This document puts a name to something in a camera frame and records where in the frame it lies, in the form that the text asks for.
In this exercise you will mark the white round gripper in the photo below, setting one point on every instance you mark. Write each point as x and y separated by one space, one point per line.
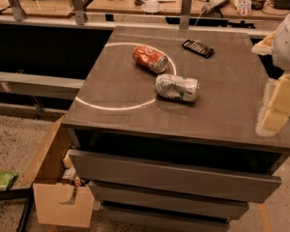
287 43

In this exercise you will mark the crushed silver green 7up can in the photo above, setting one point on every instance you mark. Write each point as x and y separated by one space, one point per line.
177 88

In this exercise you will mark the red orange soda can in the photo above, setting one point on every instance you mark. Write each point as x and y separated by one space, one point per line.
150 58

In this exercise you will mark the black mesh cup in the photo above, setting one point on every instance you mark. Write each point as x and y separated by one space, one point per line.
257 4

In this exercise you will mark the white striped packet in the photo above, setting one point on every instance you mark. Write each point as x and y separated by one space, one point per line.
243 7

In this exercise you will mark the black remote control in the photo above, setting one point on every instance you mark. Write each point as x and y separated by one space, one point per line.
198 48

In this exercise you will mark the grey power strip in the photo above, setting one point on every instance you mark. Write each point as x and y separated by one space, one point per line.
211 5

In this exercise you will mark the white bowl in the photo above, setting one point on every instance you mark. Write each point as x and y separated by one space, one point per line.
151 6

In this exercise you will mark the grey drawer cabinet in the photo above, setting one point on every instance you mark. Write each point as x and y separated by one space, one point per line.
191 166

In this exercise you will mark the cardboard box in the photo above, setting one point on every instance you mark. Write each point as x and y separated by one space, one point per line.
57 203

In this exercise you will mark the green snack bag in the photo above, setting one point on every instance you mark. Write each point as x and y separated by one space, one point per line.
7 179

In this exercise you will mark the grey metal bracket right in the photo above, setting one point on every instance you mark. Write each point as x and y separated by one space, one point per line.
185 14

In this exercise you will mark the grey metal bracket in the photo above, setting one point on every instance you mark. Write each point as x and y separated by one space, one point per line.
185 14
79 12
18 13

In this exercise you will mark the grey metal bracket middle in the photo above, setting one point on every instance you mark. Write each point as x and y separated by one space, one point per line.
79 12

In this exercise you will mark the grey metal bracket left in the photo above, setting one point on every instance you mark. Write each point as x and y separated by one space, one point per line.
18 13

